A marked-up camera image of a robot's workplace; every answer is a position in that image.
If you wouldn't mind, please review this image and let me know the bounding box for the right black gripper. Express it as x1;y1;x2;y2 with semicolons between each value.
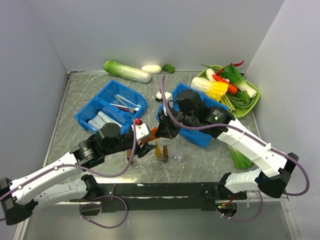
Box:
155;105;197;139

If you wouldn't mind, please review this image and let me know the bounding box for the orange toothpaste tube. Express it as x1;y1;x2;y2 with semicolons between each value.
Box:
139;127;158;146

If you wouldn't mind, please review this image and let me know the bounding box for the yellow capped tube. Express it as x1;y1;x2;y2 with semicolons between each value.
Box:
154;140;162;159

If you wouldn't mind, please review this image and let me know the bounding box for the clear plastic cup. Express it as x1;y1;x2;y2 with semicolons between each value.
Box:
168;150;187;166

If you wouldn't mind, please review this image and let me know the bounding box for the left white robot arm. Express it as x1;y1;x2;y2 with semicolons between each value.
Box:
0;119;155;226

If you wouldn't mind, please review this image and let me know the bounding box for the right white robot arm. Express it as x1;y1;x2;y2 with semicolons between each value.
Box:
155;89;299;199

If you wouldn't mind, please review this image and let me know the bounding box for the white toothbrush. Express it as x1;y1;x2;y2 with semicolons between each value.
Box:
114;94;142;108

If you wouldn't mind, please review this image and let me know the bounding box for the grey metal toothbrush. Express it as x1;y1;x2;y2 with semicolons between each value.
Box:
114;95;135;114

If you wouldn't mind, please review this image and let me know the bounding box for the red blue toothbrush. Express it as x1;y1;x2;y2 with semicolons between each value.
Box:
110;103;140;113

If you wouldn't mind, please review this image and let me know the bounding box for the white toothpaste tube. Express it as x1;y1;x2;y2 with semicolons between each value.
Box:
86;111;123;130

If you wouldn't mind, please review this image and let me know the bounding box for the green vegetable tray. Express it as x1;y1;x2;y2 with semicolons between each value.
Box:
198;63;261;118

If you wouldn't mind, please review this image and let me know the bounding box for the right blue storage bin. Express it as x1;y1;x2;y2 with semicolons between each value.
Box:
156;83;234;148

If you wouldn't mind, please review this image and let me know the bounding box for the blue storage bin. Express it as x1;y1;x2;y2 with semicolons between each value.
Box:
156;83;234;148
74;79;148;134

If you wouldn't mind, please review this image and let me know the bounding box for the left blue storage bin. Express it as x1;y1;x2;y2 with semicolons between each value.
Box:
74;79;148;134

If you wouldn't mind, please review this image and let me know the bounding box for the white radish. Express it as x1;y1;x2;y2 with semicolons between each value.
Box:
141;65;162;74

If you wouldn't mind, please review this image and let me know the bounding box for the yellow white cabbage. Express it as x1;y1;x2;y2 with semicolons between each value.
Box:
190;77;228;102

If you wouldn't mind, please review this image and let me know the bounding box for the green napa cabbage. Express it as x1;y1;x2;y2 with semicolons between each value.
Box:
103;60;151;83

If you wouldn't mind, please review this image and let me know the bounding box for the green beans bundle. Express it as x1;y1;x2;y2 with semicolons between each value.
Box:
220;94;253;114

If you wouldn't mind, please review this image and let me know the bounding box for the orange carrot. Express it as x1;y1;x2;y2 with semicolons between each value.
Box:
212;74;238;95

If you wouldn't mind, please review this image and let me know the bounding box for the red chili pepper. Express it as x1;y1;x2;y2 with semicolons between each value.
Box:
215;60;245;76

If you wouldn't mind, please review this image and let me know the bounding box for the small green cabbage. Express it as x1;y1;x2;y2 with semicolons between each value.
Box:
228;145;253;170

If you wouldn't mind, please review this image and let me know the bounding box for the bok choy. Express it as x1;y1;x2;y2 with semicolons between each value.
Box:
220;63;257;99

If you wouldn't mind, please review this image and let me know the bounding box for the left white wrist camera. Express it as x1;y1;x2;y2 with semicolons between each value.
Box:
131;118;150;141

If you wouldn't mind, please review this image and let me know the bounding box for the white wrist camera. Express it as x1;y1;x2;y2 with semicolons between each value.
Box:
154;91;173;106
131;118;150;141

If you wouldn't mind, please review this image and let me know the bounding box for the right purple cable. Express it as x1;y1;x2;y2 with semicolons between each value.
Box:
159;74;311;196

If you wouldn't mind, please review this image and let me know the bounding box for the purple cable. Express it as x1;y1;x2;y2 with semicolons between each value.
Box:
159;74;311;196
0;122;138;222

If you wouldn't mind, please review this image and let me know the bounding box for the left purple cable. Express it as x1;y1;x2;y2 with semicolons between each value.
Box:
0;122;138;222

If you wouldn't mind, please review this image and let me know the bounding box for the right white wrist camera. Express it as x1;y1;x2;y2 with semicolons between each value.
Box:
154;91;173;106

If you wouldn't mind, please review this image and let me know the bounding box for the black base frame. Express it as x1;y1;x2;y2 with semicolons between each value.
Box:
70;182;247;213

